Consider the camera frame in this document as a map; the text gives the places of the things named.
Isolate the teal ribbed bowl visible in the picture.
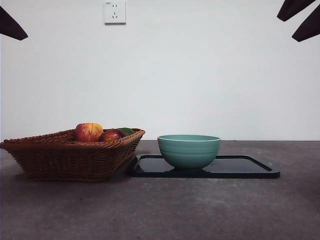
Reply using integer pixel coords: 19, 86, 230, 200
157, 134, 222, 172

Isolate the red and yellow apple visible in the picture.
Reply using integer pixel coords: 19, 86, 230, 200
74, 122, 104, 143

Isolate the brown wicker basket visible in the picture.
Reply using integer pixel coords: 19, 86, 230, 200
0, 127, 146, 183

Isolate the dark red apple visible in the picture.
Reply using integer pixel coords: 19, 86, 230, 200
97, 128, 126, 143

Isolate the green fruit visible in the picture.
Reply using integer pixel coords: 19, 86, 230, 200
117, 127, 135, 137

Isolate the dark green rectangular tray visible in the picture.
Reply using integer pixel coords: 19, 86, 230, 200
128, 154, 281, 180

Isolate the white wall socket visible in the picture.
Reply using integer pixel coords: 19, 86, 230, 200
103, 0, 127, 25

